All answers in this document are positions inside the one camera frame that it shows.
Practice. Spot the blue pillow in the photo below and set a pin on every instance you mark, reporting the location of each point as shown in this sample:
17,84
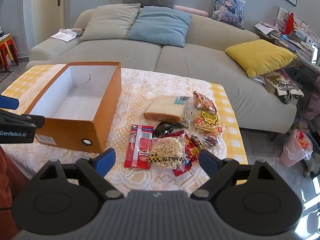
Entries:
160,25

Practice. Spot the red orange snack packet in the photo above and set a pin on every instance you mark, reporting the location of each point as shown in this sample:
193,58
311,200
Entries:
203,102

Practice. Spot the yellow waffle packet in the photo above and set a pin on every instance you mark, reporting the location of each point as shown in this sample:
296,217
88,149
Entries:
206,122

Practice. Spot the beige sofa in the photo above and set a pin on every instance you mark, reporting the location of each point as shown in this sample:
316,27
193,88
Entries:
200,62

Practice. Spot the pink pillow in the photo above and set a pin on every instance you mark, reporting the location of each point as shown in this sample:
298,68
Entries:
192,10

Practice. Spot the yellow pillow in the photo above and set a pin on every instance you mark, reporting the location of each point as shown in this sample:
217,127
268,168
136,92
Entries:
260,56

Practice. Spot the orange cardboard box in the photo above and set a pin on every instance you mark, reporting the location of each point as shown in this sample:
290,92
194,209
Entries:
67,135

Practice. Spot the cream door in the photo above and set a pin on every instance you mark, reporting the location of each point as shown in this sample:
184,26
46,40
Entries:
47,7

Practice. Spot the red paper bag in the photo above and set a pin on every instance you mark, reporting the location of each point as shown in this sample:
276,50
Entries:
290,24

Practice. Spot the printed tote bag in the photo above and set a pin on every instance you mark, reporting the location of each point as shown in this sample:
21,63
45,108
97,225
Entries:
282,83

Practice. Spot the rust red clothing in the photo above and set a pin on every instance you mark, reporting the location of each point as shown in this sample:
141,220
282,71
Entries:
11,180

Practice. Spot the dark red date packet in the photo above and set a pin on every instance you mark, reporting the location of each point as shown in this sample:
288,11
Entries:
211,140

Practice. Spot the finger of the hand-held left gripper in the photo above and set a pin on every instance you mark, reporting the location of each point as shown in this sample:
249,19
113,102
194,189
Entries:
32,122
8,103

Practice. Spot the long red snack packet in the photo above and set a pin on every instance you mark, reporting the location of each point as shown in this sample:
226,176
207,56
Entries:
137,152

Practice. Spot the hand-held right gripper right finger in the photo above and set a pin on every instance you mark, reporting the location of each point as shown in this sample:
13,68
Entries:
207,161

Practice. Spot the red printed snack packet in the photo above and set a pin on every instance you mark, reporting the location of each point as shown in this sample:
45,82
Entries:
191,150

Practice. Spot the clear peanut packet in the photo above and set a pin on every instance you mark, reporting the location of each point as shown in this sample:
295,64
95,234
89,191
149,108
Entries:
166,150

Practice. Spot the sliced bread packet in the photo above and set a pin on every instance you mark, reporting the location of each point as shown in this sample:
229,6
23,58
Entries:
162,107

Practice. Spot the pink trash bin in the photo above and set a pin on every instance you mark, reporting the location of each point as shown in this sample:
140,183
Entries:
295,150

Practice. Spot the beige pillow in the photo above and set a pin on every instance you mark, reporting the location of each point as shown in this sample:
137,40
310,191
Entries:
110,22

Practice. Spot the yellow lace tablecloth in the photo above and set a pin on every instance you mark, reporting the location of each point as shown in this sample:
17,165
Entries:
140,85

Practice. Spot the red stool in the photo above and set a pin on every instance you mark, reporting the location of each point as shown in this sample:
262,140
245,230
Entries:
8,47

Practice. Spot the printed figure pillow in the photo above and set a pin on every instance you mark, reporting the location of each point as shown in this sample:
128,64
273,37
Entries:
227,10

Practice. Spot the dark snack packet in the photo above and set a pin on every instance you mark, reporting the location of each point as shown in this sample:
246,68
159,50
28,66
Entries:
163,128

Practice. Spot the white papers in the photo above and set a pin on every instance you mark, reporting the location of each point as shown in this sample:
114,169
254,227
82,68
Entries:
62,35

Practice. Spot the pile of books and papers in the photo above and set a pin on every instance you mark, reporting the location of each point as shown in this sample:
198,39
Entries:
295,40

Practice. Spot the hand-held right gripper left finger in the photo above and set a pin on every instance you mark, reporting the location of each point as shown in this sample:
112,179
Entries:
106,158

